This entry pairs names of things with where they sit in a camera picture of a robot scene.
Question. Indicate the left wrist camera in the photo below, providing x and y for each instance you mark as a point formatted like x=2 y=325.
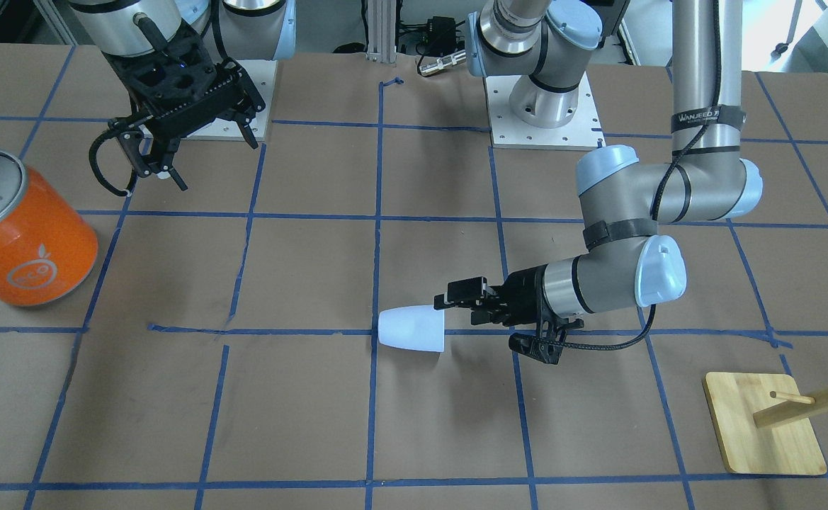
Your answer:
x=547 y=343

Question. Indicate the light blue cup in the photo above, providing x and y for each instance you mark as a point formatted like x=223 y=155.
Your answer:
x=413 y=328

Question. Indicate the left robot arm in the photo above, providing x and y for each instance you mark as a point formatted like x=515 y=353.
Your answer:
x=628 y=263

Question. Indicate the wooden cup rack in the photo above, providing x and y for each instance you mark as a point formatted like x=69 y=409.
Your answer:
x=762 y=423

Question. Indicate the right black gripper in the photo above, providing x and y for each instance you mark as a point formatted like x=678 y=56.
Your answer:
x=127 y=91

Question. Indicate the orange can with metal lid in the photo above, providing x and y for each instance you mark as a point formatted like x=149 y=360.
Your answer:
x=46 y=248

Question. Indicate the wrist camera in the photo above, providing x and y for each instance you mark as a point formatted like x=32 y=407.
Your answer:
x=160 y=82
x=547 y=343

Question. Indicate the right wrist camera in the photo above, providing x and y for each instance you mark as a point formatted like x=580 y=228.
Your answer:
x=160 y=82

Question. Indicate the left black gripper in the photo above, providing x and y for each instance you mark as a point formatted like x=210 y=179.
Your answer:
x=525 y=295

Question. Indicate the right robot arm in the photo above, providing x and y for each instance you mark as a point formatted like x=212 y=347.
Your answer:
x=263 y=30

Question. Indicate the aluminium frame post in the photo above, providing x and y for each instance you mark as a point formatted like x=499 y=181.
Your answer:
x=380 y=25

